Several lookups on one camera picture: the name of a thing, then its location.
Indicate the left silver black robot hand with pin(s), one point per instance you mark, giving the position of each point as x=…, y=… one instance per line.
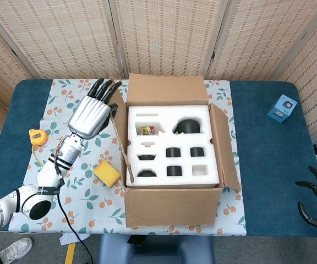
x=89, y=118

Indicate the brown cardboard box red tape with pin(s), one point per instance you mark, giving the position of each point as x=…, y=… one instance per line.
x=172, y=206

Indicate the white foam insert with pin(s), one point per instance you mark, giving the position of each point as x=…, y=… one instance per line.
x=161, y=140

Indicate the small blue cube box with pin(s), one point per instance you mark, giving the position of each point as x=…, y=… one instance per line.
x=281, y=110

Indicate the yellow tape measure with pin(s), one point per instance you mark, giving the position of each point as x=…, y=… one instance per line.
x=38, y=137

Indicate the yellow sponge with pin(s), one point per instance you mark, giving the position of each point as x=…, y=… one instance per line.
x=106, y=173

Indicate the colourful snack packet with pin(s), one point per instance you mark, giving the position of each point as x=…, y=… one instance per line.
x=147, y=130

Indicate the blue table cover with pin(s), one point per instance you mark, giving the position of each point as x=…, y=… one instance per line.
x=271, y=165

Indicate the black bowl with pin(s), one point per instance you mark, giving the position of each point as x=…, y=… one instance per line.
x=146, y=173
x=146, y=157

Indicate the floral print tablecloth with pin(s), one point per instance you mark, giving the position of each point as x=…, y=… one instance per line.
x=92, y=200

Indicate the black cylindrical cup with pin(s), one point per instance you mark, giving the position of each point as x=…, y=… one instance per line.
x=174, y=171
x=197, y=152
x=173, y=152

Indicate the black teapot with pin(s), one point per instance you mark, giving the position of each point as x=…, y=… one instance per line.
x=188, y=127

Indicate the woven folding screen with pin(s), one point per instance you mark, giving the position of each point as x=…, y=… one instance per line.
x=161, y=35

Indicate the blue grey seat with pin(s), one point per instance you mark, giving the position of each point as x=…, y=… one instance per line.
x=158, y=250

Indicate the white sneaker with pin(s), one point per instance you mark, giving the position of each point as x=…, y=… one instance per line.
x=16, y=248

